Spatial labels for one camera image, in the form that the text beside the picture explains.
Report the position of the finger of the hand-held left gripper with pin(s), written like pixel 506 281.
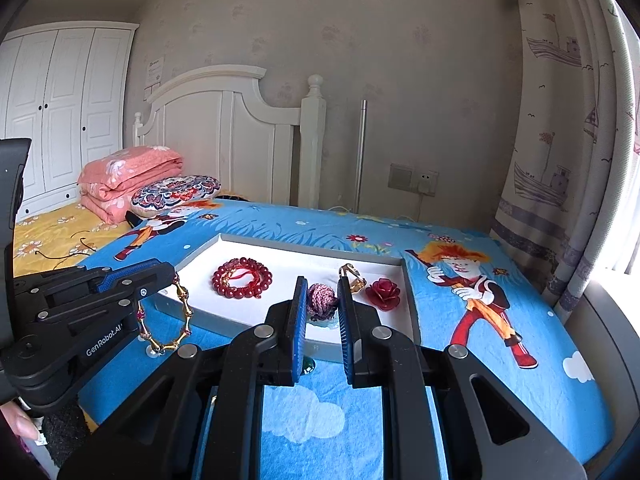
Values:
pixel 130 271
pixel 150 287

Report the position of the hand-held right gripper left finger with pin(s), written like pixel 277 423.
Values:
pixel 300 330

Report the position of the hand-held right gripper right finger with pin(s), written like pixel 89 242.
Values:
pixel 346 330

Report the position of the red rose ornament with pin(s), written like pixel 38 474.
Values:
pixel 384 292

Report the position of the grey shallow cardboard box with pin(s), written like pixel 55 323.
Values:
pixel 280 260

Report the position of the person's left forearm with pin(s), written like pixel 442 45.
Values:
pixel 67 432

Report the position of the person's left hand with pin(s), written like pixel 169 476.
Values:
pixel 17 422

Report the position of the dark cloth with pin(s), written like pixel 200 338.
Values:
pixel 131 217

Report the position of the yellow floral bedsheet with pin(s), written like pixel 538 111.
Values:
pixel 55 230

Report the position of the patterned round pillow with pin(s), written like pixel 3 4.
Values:
pixel 175 192

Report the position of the pink folded quilt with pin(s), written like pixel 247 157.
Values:
pixel 125 175

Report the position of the white wooden headboard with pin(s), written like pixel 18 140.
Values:
pixel 200 125

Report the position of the white charger plug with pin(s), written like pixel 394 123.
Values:
pixel 426 189

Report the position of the metal pole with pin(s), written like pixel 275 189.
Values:
pixel 361 160

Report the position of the white wardrobe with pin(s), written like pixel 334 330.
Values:
pixel 65 110

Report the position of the blue cartoon printed blanket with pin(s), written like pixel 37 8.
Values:
pixel 550 310

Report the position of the ship printed curtain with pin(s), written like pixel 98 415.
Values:
pixel 550 110

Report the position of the wall switch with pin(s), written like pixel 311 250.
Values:
pixel 400 176

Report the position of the wall socket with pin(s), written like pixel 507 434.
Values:
pixel 425 177

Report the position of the paper wall notice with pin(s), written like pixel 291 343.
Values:
pixel 154 72

